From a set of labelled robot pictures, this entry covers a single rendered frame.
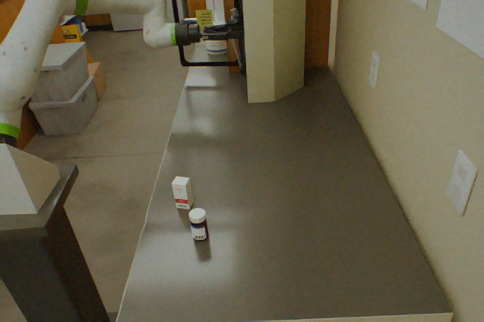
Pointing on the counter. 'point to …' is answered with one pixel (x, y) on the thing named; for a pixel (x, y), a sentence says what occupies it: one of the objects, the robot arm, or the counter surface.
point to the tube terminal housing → (274, 47)
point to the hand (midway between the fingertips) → (238, 31)
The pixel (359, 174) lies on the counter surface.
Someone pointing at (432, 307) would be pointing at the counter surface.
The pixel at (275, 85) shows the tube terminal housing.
